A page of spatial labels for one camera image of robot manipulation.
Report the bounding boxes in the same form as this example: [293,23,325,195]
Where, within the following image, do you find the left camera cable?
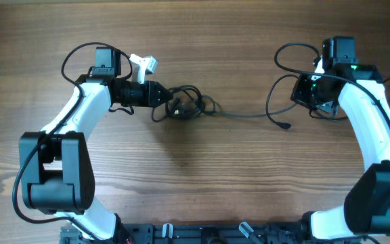
[12,41,133,238]

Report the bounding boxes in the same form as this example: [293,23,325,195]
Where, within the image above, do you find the right camera cable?
[274,42,390,244]

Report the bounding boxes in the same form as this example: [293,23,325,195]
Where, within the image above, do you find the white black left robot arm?
[12,43,173,243]

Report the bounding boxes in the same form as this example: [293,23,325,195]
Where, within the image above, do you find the thick black USB cable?
[150,84,299,123]

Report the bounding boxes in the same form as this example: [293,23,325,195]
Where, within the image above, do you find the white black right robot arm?
[291,37,390,241]

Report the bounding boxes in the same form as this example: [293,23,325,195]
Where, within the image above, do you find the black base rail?
[59,222,318,244]

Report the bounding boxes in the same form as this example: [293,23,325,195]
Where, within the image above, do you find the camera cable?
[274,42,390,244]
[12,41,133,238]

